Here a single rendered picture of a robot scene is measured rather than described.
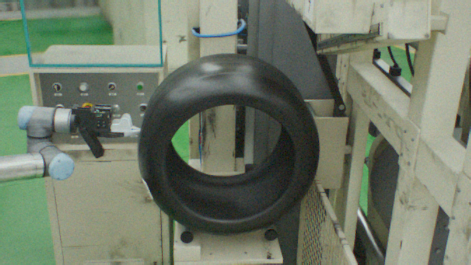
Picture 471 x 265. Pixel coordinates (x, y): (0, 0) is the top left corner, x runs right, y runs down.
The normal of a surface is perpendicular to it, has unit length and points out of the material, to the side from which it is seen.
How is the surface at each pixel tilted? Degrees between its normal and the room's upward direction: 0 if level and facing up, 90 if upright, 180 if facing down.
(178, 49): 90
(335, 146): 90
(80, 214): 90
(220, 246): 0
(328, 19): 90
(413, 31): 72
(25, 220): 0
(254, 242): 0
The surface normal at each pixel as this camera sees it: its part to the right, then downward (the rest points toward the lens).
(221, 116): 0.07, 0.40
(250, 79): 0.22, -0.40
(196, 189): 0.40, -0.46
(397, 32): 0.07, 0.10
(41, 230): 0.02, -0.91
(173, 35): 0.39, 0.37
